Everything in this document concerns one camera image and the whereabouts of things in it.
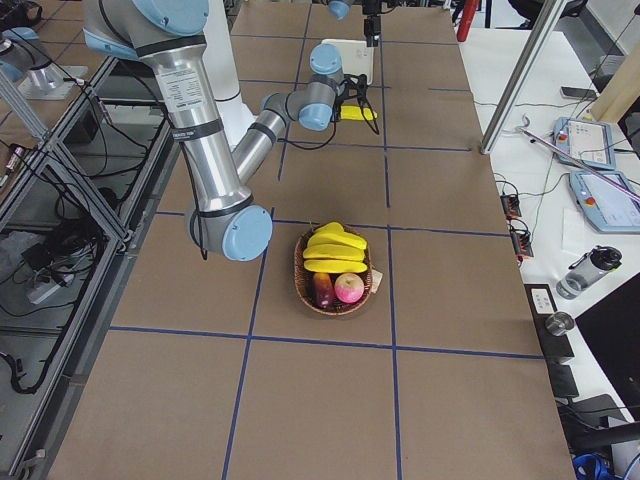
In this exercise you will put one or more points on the aluminium frame post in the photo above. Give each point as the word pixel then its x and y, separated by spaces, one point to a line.
pixel 550 13

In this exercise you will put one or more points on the brown wicker basket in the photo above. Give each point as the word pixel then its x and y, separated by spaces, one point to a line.
pixel 333 274

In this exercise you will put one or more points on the orange circuit board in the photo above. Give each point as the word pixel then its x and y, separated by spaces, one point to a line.
pixel 511 206

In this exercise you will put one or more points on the paper basket tag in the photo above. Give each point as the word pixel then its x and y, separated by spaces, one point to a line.
pixel 376 279

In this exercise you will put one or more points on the white rectangular bear tray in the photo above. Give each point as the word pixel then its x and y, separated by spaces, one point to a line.
pixel 357 57

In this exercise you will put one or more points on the black smartphone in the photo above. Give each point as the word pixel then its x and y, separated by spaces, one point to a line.
pixel 583 94

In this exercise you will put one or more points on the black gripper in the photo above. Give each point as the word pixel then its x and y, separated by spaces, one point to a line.
pixel 370 25
pixel 342 108

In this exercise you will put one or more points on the purple red mango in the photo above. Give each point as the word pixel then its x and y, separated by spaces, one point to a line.
pixel 323 290

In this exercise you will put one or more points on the yellow banana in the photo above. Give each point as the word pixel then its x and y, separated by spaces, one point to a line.
pixel 355 113
pixel 334 266
pixel 343 238

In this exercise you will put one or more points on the red fire extinguisher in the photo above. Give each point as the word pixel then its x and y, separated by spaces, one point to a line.
pixel 467 9

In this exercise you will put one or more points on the far blue teach pendant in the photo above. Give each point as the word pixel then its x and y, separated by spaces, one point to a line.
pixel 588 141

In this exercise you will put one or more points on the clear grey water bottle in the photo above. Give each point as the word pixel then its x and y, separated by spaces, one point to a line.
pixel 588 270

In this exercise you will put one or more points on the yellow curved fruit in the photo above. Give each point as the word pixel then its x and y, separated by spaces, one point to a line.
pixel 333 251

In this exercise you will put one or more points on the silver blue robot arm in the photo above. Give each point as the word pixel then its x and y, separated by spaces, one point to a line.
pixel 371 11
pixel 186 45

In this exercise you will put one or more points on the blue teach pendant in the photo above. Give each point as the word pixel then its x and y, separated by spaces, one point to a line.
pixel 607 209
pixel 588 141

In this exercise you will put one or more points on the silver metal cup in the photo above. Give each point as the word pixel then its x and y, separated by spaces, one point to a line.
pixel 559 323

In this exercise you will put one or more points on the near blue teach pendant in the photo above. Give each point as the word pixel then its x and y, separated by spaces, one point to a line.
pixel 607 209

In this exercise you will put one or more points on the red pink apple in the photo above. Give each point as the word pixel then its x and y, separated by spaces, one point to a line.
pixel 349 288

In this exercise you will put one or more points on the yellow pear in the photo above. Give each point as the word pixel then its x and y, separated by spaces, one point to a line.
pixel 331 227

